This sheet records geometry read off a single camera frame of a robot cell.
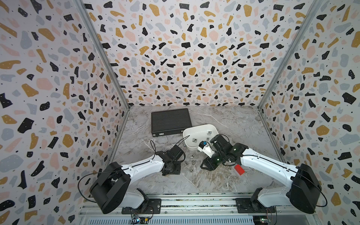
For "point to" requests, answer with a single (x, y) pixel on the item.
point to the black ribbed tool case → (169, 122)
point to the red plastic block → (239, 169)
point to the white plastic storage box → (204, 132)
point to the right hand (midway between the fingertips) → (202, 165)
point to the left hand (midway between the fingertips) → (179, 170)
